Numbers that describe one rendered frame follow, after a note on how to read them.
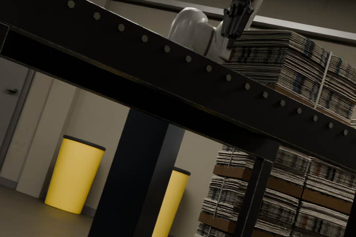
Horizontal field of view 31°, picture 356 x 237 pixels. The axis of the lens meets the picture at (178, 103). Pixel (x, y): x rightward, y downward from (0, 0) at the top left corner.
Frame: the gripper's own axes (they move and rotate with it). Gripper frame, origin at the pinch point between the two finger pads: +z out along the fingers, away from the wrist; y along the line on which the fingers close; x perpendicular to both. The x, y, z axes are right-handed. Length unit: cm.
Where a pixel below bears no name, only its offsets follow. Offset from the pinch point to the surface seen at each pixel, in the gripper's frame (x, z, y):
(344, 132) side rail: -28.1, 15.6, -29.5
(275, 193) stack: -77, 34, 45
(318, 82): -27.5, 0.6, -13.8
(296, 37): -13.1, -8.6, -14.9
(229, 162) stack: -67, 26, 68
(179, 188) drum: -224, 40, 331
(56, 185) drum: -145, 73, 418
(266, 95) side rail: 3.5, 15.4, -29.5
